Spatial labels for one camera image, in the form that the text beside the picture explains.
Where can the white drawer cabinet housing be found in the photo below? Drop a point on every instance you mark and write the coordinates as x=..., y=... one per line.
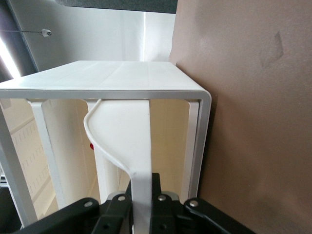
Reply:
x=122, y=78

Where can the white cabinet drawer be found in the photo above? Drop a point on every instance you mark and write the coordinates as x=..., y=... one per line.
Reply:
x=122, y=134

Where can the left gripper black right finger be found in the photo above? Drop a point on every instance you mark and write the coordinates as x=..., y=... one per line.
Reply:
x=163, y=214

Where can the small red round part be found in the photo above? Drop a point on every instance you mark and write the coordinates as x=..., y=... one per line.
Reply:
x=91, y=146

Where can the white dome camera on rod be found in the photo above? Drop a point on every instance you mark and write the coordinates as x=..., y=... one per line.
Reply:
x=46, y=32

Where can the black left camera mount bracket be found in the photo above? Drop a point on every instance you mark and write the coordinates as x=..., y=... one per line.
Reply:
x=73, y=217

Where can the bright ceiling light strip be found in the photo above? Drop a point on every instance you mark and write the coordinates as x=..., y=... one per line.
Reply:
x=7, y=58

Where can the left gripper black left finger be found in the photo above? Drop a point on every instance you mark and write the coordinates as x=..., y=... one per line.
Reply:
x=117, y=214

